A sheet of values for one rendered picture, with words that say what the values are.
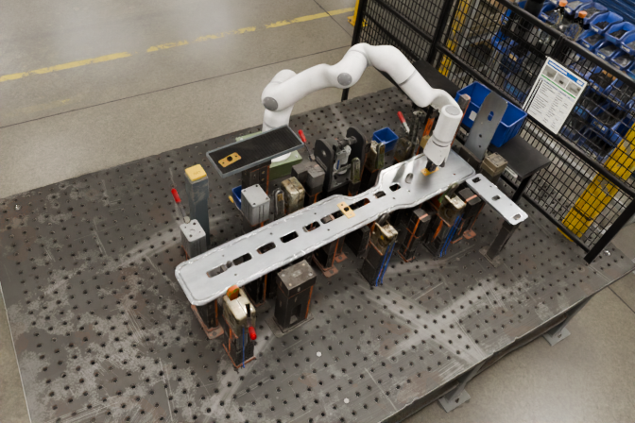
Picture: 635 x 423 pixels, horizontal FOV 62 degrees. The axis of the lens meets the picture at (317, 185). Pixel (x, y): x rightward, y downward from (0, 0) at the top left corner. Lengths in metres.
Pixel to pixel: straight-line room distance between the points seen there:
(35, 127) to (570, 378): 3.70
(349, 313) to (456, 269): 0.56
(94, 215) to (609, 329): 2.87
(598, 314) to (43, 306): 2.95
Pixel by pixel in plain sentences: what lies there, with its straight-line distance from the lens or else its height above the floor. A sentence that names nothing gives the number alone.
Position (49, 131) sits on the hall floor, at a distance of 4.09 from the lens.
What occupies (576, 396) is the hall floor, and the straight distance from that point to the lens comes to 3.28.
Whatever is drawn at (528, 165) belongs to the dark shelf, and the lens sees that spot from 2.59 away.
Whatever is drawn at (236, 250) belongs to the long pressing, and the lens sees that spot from 1.98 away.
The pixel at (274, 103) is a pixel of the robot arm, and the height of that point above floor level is 1.17.
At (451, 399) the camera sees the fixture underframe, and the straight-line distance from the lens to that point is 2.95.
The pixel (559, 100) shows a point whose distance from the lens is 2.55.
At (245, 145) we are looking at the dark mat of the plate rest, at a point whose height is 1.16.
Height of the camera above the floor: 2.62
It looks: 47 degrees down
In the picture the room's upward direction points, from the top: 9 degrees clockwise
